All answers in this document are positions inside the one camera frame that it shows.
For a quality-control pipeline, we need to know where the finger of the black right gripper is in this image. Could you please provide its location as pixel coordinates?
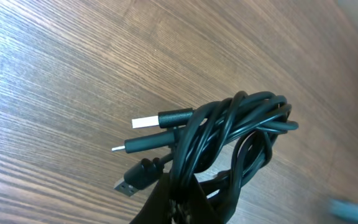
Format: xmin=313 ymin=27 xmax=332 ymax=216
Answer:
xmin=329 ymin=199 xmax=358 ymax=223

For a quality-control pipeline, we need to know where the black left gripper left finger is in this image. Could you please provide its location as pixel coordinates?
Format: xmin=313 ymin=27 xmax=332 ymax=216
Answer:
xmin=130 ymin=174 xmax=172 ymax=224

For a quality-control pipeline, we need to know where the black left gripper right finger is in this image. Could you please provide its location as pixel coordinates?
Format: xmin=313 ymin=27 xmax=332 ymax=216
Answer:
xmin=178 ymin=177 xmax=222 ymax=224

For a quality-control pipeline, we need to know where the black USB cable bundle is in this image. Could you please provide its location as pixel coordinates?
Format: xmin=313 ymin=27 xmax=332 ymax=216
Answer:
xmin=111 ymin=90 xmax=300 ymax=224

